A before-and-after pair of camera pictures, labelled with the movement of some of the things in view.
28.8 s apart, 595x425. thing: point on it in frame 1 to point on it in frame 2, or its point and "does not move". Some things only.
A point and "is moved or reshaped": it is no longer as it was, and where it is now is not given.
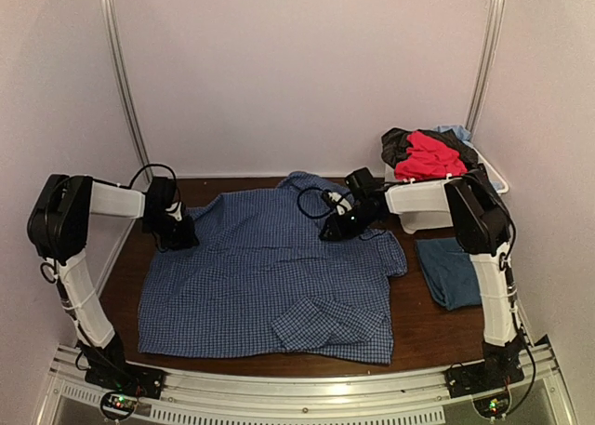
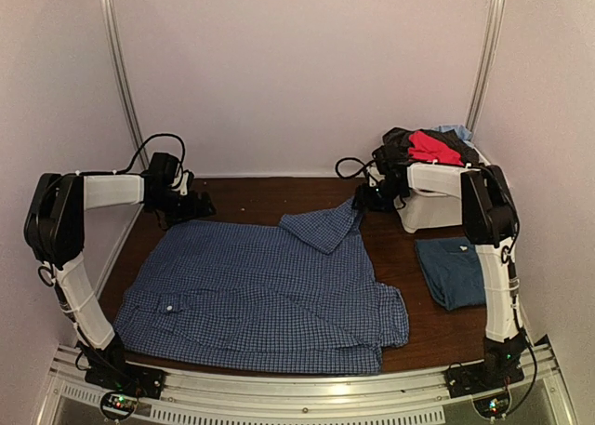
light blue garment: [459, 130] does not move
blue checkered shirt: [262, 276] is moved or reshaped
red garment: [429, 157] does not move
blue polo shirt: [449, 272] does not move
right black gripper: [338, 232] to [365, 200]
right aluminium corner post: [489, 46] does not move
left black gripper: [186, 240] to [192, 212]
